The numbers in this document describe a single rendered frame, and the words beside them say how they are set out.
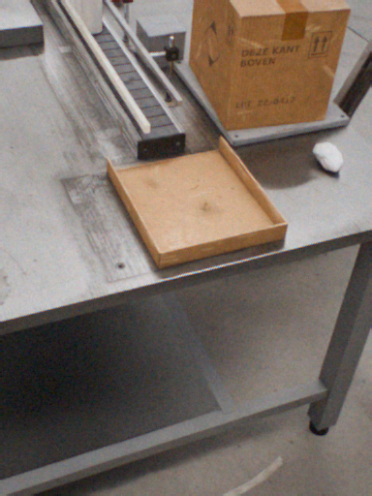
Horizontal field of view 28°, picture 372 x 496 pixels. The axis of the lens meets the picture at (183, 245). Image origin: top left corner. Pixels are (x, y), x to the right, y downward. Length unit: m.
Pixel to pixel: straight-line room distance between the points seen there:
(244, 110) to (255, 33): 0.18
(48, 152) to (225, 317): 1.00
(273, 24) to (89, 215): 0.53
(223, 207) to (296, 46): 0.38
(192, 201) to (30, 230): 0.32
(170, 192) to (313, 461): 0.94
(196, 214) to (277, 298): 1.07
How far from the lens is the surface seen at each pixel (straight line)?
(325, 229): 1.46
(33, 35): 1.99
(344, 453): 2.15
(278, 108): 1.66
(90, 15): 1.90
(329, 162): 1.60
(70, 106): 1.74
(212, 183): 1.51
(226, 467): 2.06
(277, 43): 1.57
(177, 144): 1.59
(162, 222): 1.41
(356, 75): 2.51
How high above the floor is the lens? 1.76
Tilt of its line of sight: 43 degrees down
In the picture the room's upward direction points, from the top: 5 degrees clockwise
